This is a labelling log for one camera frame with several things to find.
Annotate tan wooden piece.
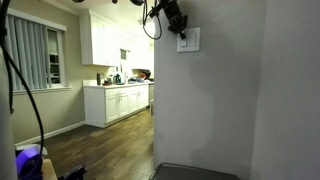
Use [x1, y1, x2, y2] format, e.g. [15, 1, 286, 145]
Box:
[41, 158, 59, 180]

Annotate glass window with white frame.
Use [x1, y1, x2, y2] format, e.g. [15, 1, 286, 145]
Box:
[45, 27, 67, 88]

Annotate black base cable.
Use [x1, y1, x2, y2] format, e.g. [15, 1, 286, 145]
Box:
[0, 0, 46, 163]

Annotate black looped wrist cable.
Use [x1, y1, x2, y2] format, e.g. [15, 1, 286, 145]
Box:
[142, 0, 164, 41]

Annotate white light switch plate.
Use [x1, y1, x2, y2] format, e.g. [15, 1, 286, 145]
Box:
[176, 27, 202, 54]

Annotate purple lit device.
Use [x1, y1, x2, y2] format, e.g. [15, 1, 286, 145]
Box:
[15, 143, 48, 180]

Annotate black bracket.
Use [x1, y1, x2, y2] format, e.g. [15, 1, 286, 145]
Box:
[57, 164, 87, 180]

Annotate white kitchen cabinet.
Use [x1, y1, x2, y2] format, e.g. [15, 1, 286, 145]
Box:
[82, 82, 151, 129]
[78, 8, 122, 68]

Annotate white lower kitchen cabinet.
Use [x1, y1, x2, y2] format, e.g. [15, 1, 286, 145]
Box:
[82, 82, 151, 129]

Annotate black countertop appliance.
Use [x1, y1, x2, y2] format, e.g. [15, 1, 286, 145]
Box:
[141, 69, 152, 81]

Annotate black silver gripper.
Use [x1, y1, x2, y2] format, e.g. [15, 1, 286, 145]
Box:
[162, 0, 189, 41]

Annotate white vertical window blinds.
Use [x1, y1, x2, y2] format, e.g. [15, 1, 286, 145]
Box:
[4, 14, 52, 92]

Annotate small wall window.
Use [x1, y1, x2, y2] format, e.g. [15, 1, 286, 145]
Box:
[119, 48, 128, 61]

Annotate white upper kitchen cabinet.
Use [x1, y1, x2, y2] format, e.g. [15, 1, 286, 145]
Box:
[78, 8, 122, 68]

